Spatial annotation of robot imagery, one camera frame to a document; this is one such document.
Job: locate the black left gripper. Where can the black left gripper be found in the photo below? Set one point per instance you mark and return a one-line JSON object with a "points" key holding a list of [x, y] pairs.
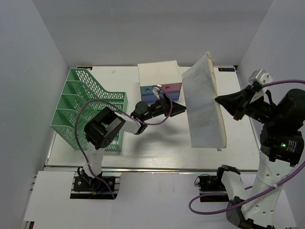
{"points": [[165, 104]]}

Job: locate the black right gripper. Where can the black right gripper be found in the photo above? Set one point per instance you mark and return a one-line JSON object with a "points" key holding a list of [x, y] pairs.
{"points": [[239, 100]]}

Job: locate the pink drawer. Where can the pink drawer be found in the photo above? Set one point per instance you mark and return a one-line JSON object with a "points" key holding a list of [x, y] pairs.
{"points": [[171, 87]]}

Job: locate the purple-blue wide drawer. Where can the purple-blue wide drawer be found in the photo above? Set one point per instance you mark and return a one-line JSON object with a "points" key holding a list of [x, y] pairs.
{"points": [[151, 98]]}

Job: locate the light blue drawer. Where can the light blue drawer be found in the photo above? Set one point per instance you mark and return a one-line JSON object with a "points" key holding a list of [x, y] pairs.
{"points": [[146, 90]]}

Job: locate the clear document folder with papers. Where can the clear document folder with papers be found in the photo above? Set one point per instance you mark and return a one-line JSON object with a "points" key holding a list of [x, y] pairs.
{"points": [[205, 119]]}

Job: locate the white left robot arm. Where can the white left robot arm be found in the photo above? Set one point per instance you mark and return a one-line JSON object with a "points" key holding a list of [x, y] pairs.
{"points": [[104, 127]]}

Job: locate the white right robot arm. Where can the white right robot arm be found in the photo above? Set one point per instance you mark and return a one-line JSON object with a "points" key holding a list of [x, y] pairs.
{"points": [[281, 148]]}

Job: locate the cream drawer cabinet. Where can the cream drawer cabinet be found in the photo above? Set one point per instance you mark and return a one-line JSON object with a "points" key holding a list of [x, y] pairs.
{"points": [[154, 73]]}

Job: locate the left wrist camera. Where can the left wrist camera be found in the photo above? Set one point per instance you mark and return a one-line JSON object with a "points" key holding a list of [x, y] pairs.
{"points": [[157, 91]]}

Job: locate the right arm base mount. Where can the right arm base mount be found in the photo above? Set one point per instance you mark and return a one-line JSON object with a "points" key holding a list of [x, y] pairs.
{"points": [[208, 184]]}

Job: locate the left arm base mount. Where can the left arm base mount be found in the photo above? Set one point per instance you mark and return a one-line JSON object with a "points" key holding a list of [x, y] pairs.
{"points": [[86, 187]]}

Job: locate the aluminium table edge rail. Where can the aluminium table edge rail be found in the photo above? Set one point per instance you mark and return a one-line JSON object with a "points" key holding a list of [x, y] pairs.
{"points": [[126, 169]]}

